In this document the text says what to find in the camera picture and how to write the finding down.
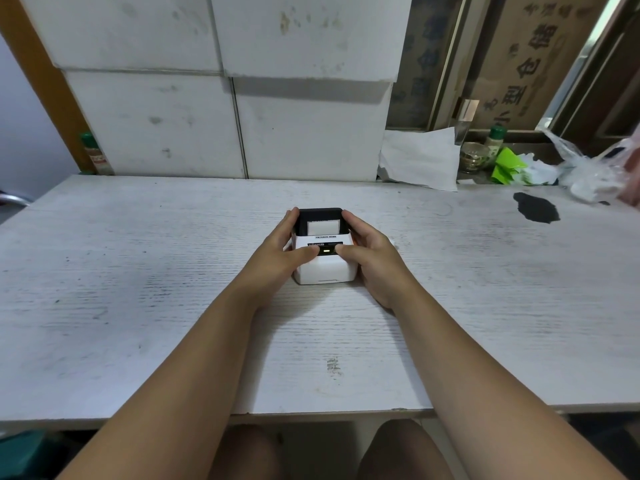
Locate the person's right hand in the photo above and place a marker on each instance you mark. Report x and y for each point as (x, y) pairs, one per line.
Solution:
(380, 269)

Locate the person's left hand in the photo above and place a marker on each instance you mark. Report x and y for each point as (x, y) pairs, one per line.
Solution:
(270, 267)

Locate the person's left thumb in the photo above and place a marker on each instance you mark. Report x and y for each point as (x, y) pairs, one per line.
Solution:
(303, 252)

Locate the person's right thumb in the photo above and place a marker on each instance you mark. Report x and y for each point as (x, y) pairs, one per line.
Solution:
(348, 250)

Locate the white and black label printer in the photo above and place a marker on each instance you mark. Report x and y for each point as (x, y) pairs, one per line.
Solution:
(325, 267)

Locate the person's right forearm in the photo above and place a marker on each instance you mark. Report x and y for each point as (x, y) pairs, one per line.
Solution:
(480, 394)

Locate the person's left forearm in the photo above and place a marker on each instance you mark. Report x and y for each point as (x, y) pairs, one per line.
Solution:
(185, 389)

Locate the white paper sheet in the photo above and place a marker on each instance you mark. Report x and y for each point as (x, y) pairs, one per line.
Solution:
(420, 159)

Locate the small glass jar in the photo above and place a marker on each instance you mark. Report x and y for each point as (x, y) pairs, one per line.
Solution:
(473, 157)

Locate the green folded paper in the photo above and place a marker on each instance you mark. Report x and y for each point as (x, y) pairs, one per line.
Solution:
(507, 167)

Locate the green capped white bottle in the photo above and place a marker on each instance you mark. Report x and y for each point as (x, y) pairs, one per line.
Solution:
(495, 142)

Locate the crumpled white paper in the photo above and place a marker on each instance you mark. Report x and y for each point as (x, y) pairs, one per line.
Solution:
(540, 170)

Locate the person's right leg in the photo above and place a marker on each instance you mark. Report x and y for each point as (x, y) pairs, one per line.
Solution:
(402, 452)

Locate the green capped red label bottle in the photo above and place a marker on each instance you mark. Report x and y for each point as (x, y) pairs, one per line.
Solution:
(96, 155)

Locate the clear plastic bag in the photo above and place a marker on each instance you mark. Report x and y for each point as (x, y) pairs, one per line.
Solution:
(590, 174)

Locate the brown cardboard box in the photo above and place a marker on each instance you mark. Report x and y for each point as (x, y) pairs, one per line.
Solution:
(535, 59)

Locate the teal plastic stool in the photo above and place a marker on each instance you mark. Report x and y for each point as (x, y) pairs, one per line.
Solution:
(20, 457)

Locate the metal chair rail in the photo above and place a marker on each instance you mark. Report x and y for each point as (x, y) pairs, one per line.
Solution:
(14, 198)

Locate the orange wooden post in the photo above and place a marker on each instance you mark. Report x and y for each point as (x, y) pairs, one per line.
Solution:
(45, 79)

